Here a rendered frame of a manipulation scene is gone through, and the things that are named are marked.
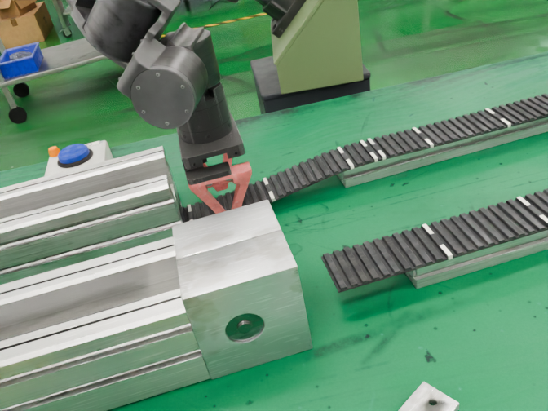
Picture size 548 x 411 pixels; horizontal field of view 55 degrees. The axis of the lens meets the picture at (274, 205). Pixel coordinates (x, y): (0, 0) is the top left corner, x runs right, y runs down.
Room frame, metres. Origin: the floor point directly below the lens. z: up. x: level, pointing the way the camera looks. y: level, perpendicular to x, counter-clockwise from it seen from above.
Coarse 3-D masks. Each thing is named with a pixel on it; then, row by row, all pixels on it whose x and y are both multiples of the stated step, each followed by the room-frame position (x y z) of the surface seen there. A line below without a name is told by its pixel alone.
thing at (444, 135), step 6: (426, 126) 0.59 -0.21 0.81; (432, 126) 0.58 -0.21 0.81; (438, 126) 0.58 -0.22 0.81; (432, 132) 0.57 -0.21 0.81; (438, 132) 0.56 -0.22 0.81; (444, 132) 0.56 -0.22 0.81; (450, 132) 0.56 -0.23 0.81; (438, 138) 0.55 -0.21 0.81; (444, 138) 0.55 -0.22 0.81; (450, 138) 0.55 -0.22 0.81; (456, 138) 0.54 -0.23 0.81
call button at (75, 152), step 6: (78, 144) 0.66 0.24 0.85; (84, 144) 0.65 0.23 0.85; (66, 150) 0.65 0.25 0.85; (72, 150) 0.64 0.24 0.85; (78, 150) 0.64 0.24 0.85; (84, 150) 0.64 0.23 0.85; (60, 156) 0.63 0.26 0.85; (66, 156) 0.63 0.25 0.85; (72, 156) 0.63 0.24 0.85; (78, 156) 0.63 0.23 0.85; (84, 156) 0.63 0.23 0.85; (60, 162) 0.63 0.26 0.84; (66, 162) 0.62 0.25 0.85; (72, 162) 0.62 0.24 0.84
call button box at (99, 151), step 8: (88, 144) 0.68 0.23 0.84; (96, 144) 0.67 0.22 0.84; (104, 144) 0.67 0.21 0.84; (96, 152) 0.65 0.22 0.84; (104, 152) 0.65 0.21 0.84; (56, 160) 0.65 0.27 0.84; (80, 160) 0.63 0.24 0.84; (88, 160) 0.63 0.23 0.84; (96, 160) 0.63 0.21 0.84; (104, 160) 0.63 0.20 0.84; (48, 168) 0.63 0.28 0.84; (56, 168) 0.63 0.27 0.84; (64, 168) 0.62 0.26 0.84; (72, 168) 0.62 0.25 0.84
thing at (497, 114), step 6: (486, 108) 0.60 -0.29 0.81; (492, 108) 0.60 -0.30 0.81; (498, 108) 0.59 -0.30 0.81; (492, 114) 0.58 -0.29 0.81; (498, 114) 0.58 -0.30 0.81; (504, 114) 0.57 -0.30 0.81; (498, 120) 0.56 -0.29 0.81; (504, 120) 0.56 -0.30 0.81; (510, 120) 0.56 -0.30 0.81; (516, 120) 0.55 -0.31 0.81; (510, 126) 0.55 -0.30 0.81
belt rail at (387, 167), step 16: (512, 128) 0.56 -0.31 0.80; (528, 128) 0.57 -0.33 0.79; (544, 128) 0.57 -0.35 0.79; (448, 144) 0.55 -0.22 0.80; (464, 144) 0.56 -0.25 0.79; (480, 144) 0.56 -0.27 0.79; (496, 144) 0.56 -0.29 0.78; (384, 160) 0.54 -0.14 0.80; (400, 160) 0.54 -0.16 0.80; (416, 160) 0.55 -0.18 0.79; (432, 160) 0.55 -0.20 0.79; (352, 176) 0.54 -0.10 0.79; (368, 176) 0.54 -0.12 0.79; (384, 176) 0.54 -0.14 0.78
